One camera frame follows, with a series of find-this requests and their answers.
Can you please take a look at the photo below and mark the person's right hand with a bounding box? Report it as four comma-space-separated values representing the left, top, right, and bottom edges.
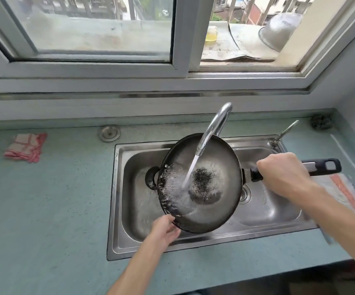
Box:
256, 152, 315, 207

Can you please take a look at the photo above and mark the person's left hand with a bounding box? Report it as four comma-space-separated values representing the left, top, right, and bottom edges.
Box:
149, 214, 181, 251

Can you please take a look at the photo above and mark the black wok with handle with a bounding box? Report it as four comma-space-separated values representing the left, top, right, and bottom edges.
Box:
145, 133, 342, 234

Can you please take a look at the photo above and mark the person's left forearm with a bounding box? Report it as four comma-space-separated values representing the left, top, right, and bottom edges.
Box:
107, 236, 169, 295

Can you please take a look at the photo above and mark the person's right forearm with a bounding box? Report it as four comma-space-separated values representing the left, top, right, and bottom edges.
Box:
299, 185, 355, 281

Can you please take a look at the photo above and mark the stainless steel sink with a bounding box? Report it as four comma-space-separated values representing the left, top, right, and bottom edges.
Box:
107, 134, 319, 261

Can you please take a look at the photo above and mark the black scrub pad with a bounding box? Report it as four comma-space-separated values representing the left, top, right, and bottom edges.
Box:
188, 167, 224, 205

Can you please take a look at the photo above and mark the chrome gooseneck faucet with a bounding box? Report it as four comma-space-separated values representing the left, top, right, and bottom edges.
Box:
195, 102, 233, 157

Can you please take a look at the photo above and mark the steel wool scrubber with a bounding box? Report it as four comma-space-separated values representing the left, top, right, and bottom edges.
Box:
311, 115, 332, 130

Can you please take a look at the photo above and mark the white and orange towel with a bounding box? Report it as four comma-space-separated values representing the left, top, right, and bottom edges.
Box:
310, 173, 355, 244

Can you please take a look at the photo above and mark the round metal hole cover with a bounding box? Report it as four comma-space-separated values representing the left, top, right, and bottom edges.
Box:
99, 126, 121, 142

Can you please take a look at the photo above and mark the grey sheet on ledge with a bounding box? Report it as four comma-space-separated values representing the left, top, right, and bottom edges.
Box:
201, 23, 281, 62

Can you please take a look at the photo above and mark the large metal basin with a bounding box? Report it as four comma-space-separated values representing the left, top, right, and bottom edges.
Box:
258, 13, 303, 52

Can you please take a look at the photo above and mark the yellow liquid plastic bottle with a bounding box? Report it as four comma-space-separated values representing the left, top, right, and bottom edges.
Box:
205, 26, 218, 43

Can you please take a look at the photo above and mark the red checkered dishcloth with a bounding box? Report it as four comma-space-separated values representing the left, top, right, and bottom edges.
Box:
4, 133, 48, 164

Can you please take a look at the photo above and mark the chrome faucet lever handle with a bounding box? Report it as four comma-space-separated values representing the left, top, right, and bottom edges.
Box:
270, 120, 300, 144

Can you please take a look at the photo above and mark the white sliding window frame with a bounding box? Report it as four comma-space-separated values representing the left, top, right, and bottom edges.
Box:
0, 0, 355, 100

